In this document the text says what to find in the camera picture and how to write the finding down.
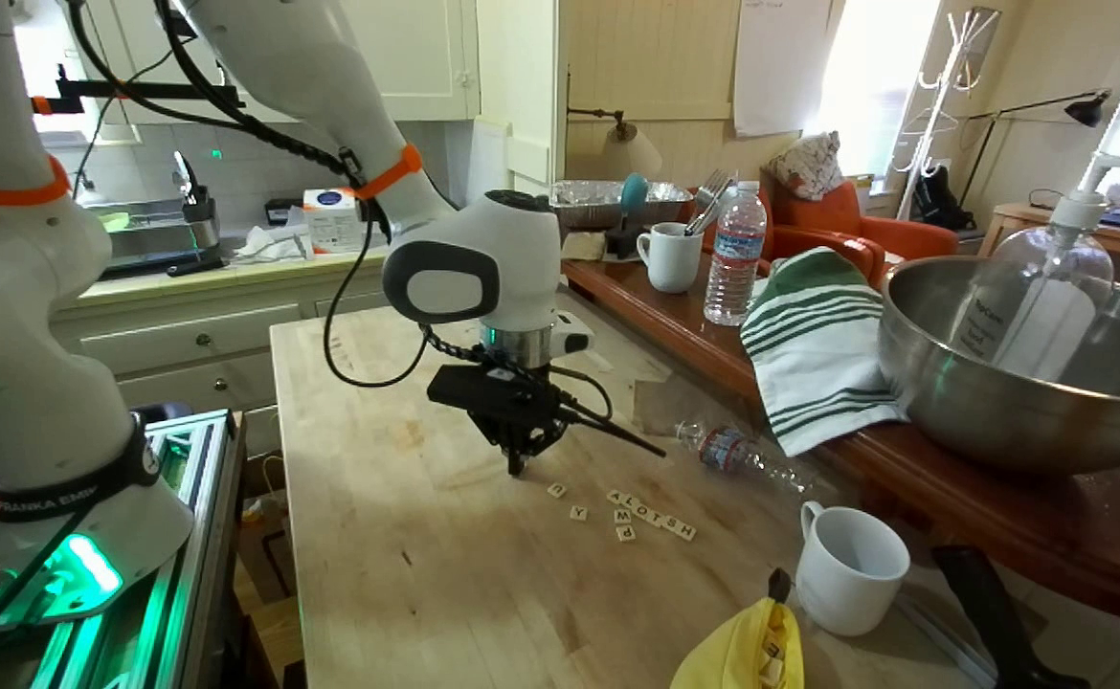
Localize teal dish brush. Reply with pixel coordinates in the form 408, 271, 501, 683
606, 172, 652, 260

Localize white cabinets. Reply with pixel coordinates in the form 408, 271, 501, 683
91, 0, 482, 127
51, 256, 393, 458

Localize white upper cabinets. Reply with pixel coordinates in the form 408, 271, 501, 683
91, 0, 482, 127

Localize brass wall lamp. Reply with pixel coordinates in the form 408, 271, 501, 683
566, 103, 664, 182

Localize black flat bar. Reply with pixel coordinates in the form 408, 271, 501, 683
931, 545, 1089, 689

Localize clear pump soap dispenser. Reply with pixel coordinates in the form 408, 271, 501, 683
947, 150, 1120, 384

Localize beige sponge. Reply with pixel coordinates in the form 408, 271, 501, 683
560, 230, 609, 263

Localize white paper sheet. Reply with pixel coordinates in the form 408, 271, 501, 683
733, 0, 836, 139

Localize clear water bottle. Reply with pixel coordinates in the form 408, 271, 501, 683
703, 181, 769, 327

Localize dark wooden table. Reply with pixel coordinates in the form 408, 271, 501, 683
560, 251, 1120, 633

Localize orange armchair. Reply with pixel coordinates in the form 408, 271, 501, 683
759, 170, 960, 284

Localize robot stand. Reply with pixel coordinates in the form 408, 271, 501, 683
0, 410, 248, 689

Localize white crumpled cloth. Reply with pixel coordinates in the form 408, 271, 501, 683
232, 224, 315, 265

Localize bundle of metal forks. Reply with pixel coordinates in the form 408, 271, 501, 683
683, 169, 739, 237

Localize yellow pouch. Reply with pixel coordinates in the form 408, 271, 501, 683
669, 568, 806, 689

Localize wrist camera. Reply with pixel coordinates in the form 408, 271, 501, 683
426, 364, 572, 424

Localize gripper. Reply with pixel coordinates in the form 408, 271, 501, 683
470, 402, 571, 478

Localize foil tray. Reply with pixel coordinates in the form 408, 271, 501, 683
549, 179, 694, 232

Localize green striped white towel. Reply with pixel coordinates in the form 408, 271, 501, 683
740, 246, 909, 458

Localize black floor lamp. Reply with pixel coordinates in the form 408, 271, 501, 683
956, 88, 1114, 209

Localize white coat rack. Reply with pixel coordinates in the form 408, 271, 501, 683
893, 7, 1002, 222

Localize patterned pillow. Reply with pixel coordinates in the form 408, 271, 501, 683
768, 131, 846, 202

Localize white box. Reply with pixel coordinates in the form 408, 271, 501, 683
302, 188, 366, 256

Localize crushed clear plastic bottle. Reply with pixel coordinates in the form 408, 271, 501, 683
672, 419, 819, 495

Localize metal utensil holder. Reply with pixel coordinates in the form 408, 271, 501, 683
172, 150, 223, 253

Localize white mug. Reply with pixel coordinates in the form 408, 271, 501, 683
795, 500, 911, 638
636, 222, 705, 295

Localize black bag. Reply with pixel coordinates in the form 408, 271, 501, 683
911, 165, 979, 232

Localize white lower cabinets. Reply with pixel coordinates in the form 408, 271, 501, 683
51, 256, 393, 458

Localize large metal bowl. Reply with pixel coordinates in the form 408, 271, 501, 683
877, 254, 1120, 478

